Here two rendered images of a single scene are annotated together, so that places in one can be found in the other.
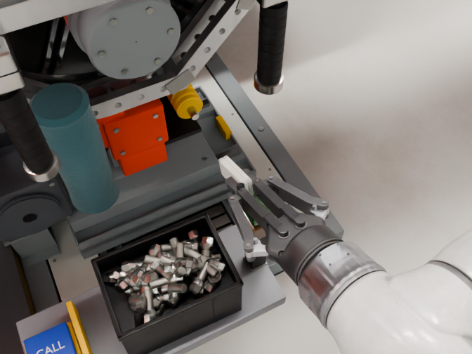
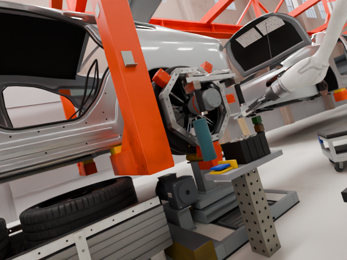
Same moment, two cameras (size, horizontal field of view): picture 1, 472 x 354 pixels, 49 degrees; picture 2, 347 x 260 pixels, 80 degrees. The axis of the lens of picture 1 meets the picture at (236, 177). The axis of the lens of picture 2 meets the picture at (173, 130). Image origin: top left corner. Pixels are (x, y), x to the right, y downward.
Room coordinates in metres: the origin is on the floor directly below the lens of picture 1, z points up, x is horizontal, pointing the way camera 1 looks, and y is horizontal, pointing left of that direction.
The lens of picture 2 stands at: (-0.75, 0.55, 0.65)
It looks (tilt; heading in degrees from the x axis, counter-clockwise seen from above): 3 degrees up; 355
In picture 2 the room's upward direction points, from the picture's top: 16 degrees counter-clockwise
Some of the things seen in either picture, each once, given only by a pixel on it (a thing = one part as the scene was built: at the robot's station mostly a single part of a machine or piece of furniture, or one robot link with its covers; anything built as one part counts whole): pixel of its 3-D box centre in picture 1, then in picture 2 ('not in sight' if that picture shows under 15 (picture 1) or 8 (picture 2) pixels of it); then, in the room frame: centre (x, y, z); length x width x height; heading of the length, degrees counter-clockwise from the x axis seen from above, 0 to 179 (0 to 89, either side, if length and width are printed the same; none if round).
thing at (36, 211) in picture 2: not in sight; (85, 209); (0.65, 1.11, 0.39); 0.66 x 0.66 x 0.24
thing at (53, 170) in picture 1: (24, 130); (200, 101); (0.40, 0.25, 0.83); 0.04 x 0.04 x 0.16
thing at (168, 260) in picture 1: (169, 284); (245, 147); (0.34, 0.11, 0.51); 0.20 x 0.14 x 0.13; 116
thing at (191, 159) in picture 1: (120, 126); (203, 177); (0.84, 0.29, 0.32); 0.40 x 0.30 x 0.28; 117
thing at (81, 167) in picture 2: not in sight; (86, 163); (2.56, 1.69, 0.69); 0.52 x 0.17 x 0.35; 27
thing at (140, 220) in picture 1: (147, 164); (215, 199); (0.86, 0.25, 0.13); 0.50 x 0.36 x 0.10; 117
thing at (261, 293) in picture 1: (154, 312); (245, 164); (0.32, 0.14, 0.44); 0.43 x 0.17 x 0.03; 117
